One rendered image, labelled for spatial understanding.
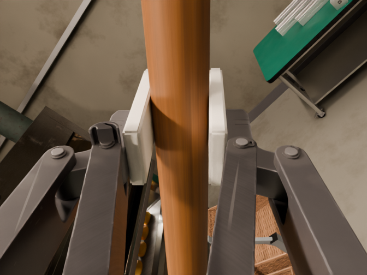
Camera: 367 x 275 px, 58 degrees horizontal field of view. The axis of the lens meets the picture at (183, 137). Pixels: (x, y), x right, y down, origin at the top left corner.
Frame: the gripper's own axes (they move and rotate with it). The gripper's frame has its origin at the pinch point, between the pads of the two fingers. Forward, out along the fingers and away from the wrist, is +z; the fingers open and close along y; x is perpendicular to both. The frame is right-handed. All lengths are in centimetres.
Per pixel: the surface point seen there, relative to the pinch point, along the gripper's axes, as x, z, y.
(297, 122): -177, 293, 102
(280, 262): -143, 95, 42
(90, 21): -84, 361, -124
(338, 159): -163, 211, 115
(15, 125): -174, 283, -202
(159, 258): -143, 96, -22
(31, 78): -151, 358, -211
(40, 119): -83, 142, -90
